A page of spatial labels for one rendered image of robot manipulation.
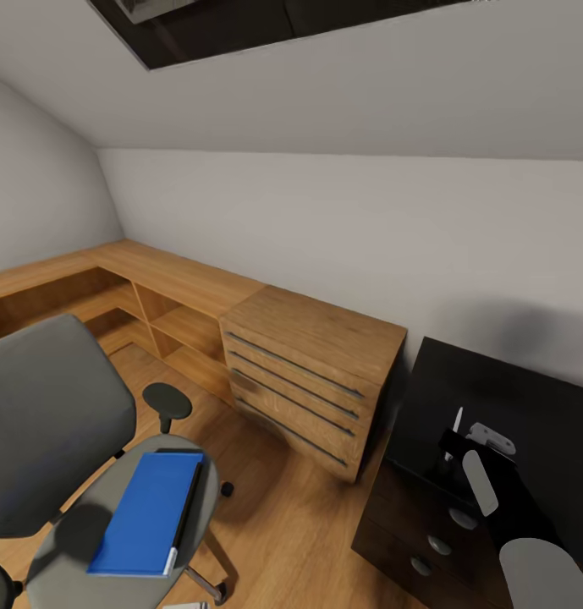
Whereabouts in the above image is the folder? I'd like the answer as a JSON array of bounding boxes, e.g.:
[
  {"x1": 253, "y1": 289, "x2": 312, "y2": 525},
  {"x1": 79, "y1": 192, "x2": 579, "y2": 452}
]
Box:
[{"x1": 86, "y1": 453, "x2": 206, "y2": 579}]

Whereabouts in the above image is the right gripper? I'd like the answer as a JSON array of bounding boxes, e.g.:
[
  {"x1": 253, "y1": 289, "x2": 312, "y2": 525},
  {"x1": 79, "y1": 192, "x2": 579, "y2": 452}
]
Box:
[{"x1": 438, "y1": 428, "x2": 478, "y2": 464}]

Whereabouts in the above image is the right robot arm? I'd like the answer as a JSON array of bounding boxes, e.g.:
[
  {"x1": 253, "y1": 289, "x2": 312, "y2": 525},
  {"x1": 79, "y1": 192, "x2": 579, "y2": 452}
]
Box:
[{"x1": 438, "y1": 422, "x2": 583, "y2": 609}]

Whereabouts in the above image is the swivel chair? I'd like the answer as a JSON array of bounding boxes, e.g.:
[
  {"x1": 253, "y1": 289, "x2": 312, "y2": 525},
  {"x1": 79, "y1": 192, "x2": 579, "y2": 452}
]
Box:
[{"x1": 0, "y1": 313, "x2": 234, "y2": 609}]

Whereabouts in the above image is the pen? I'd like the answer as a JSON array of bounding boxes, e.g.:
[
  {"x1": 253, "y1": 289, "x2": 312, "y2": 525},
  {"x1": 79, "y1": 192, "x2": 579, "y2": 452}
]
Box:
[{"x1": 445, "y1": 407, "x2": 463, "y2": 460}]

